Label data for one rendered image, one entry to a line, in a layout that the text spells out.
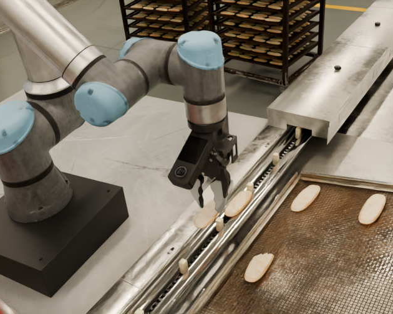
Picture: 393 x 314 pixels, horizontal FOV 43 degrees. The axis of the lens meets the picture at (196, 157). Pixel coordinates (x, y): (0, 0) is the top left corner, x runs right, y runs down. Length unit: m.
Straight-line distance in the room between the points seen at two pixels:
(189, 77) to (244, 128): 0.66
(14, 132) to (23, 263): 0.26
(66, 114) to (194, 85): 0.38
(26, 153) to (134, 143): 0.48
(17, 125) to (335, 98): 0.84
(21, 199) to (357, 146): 0.87
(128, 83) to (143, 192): 0.51
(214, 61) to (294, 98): 0.63
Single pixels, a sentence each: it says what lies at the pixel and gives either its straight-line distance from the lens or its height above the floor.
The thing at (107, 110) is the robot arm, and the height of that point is 1.23.
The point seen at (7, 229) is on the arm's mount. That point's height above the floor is 0.89.
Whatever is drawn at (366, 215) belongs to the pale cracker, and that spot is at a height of 0.93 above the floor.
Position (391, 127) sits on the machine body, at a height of 0.82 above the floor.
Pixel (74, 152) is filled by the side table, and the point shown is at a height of 0.82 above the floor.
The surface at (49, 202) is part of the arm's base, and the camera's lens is 1.13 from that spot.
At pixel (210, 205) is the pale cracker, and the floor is 0.93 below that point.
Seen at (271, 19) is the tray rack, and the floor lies 0.53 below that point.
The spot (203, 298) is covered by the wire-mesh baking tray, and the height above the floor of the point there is 0.89.
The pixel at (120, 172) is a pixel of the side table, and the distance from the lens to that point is 1.36.
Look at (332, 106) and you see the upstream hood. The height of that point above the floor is 0.92.
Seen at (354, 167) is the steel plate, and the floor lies 0.82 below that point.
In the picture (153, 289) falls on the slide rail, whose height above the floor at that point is 0.85.
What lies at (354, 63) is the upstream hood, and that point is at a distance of 1.65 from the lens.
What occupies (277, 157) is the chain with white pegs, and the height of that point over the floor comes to 0.86.
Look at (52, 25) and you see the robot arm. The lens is 0.84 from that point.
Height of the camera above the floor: 1.59
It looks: 34 degrees down
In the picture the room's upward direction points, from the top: 6 degrees counter-clockwise
